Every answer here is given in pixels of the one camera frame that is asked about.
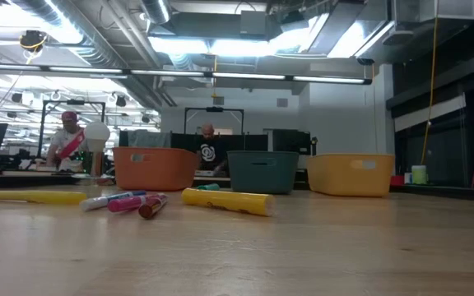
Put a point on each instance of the orange plastic bin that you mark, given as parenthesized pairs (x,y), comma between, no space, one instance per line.
(154,172)

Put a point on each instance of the white bulb chrome lamp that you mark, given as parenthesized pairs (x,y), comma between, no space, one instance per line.
(97,133)

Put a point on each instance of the white marker blue cap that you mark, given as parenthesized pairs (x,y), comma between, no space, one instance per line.
(97,202)

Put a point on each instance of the black rig frame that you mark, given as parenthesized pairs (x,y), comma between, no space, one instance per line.
(214,109)
(74,102)

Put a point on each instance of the small red box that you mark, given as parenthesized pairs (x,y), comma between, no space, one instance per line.
(396,180)

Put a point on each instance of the black partition screen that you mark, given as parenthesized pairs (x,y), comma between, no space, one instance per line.
(257,141)

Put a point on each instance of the long led light bar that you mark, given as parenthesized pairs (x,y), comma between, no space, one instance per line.
(327,79)

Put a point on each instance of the yellow plastic bin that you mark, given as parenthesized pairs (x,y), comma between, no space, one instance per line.
(350,178)

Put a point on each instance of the thick yellow highlighter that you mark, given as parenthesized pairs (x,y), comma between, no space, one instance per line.
(229,201)

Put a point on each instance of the teal highlighter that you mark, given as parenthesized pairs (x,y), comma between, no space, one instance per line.
(209,187)

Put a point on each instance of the green white cup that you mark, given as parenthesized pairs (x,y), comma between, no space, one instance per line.
(419,174)

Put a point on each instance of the yellow marker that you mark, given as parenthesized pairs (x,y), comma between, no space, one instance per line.
(35,197)

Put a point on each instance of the pink marker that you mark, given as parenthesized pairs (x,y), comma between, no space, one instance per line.
(128,203)

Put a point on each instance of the brown marker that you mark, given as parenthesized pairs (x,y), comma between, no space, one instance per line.
(150,209)

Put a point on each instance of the black aluminium table frame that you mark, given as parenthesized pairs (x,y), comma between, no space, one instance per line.
(447,192)

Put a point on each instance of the teal plastic bin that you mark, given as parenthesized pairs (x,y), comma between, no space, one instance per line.
(261,177)

